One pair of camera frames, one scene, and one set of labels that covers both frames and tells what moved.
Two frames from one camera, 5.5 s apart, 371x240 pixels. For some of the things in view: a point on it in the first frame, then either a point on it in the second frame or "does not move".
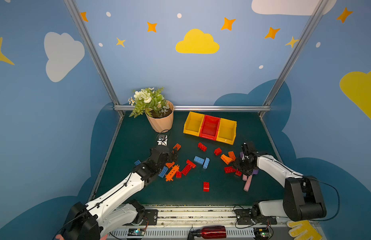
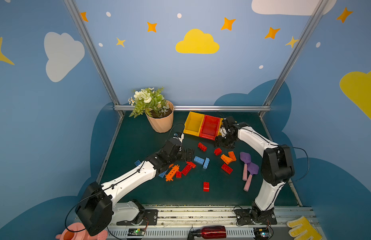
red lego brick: [217, 151] does not move
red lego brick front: [206, 187] does not move
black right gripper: [245, 164] -> [226, 138]
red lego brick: [201, 146] does not move
